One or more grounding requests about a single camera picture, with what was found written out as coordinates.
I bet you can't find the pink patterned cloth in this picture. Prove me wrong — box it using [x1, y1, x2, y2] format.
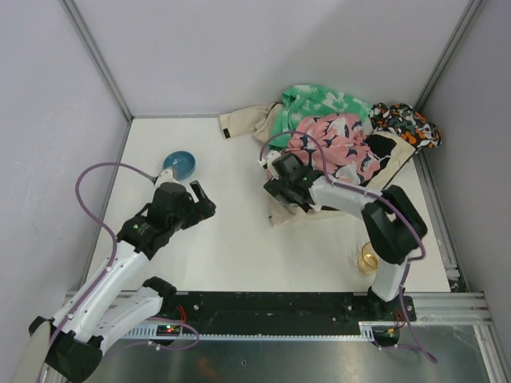
[279, 113, 381, 186]

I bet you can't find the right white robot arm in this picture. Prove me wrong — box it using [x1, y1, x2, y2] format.
[259, 151, 427, 320]

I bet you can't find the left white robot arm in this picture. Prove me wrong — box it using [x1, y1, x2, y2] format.
[29, 181, 216, 382]

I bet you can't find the green white tie-dye cloth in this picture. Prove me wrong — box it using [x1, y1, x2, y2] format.
[270, 85, 372, 137]

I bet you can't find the black orange patterned cloth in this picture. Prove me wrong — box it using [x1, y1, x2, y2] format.
[369, 103, 442, 150]

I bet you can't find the blue bowl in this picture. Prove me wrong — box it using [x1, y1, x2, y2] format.
[163, 151, 196, 181]

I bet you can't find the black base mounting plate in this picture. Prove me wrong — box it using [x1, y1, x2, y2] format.
[159, 291, 417, 337]

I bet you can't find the amber transparent cup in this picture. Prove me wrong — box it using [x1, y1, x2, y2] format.
[358, 242, 378, 274]

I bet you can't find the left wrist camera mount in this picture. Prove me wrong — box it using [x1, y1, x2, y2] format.
[153, 168, 179, 188]

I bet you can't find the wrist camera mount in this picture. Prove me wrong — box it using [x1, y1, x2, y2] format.
[258, 150, 282, 169]
[153, 168, 179, 188]

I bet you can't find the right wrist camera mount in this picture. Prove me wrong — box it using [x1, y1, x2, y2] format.
[258, 150, 282, 169]

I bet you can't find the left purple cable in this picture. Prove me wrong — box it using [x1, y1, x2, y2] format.
[39, 162, 200, 352]

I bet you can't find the grey slotted cable duct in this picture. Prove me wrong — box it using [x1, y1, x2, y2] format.
[123, 322, 378, 341]

